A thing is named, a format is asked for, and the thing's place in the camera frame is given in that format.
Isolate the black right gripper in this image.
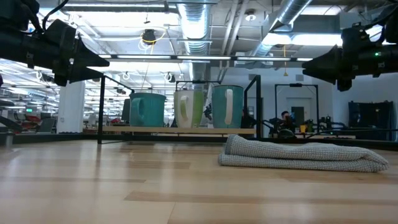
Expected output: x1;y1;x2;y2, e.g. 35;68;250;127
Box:
302;26;388;93

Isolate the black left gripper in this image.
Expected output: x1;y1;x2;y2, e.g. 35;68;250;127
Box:
18;19;111;88

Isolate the wide speckled teal mug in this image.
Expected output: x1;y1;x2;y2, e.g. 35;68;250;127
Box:
128;91;167;128

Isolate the tall pale teal mug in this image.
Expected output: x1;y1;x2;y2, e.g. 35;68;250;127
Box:
211;84;244;129

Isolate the green and white mug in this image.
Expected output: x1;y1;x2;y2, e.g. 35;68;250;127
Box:
173;89;205;129

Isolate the person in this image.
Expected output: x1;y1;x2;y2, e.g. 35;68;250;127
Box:
270;110;297;134

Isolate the wooden background work table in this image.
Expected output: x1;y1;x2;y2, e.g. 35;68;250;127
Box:
295;133;357;140

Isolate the black cabinet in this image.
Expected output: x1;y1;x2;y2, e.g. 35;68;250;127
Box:
348;101;395;141

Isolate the folded grey cloth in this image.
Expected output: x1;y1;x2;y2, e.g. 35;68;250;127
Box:
217;134;390;173

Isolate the long ceiling light bar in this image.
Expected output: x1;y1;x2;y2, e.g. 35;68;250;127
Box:
98;54;313;63

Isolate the black background rack frame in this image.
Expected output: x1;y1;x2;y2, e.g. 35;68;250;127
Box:
274;83;320;125

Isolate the yellow hanging cord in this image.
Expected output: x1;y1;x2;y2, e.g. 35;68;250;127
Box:
282;45;289;77

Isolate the silver ventilation duct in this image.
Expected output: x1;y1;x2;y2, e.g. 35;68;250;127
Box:
177;0;213;82
251;0;313;57

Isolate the black overhead camera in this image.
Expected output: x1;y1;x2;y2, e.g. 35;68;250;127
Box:
141;28;158;45

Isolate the black arched cable loop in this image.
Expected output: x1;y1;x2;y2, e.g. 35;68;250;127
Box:
277;128;297;139

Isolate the black metal table frame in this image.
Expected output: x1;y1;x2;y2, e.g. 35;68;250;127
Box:
0;131;398;152

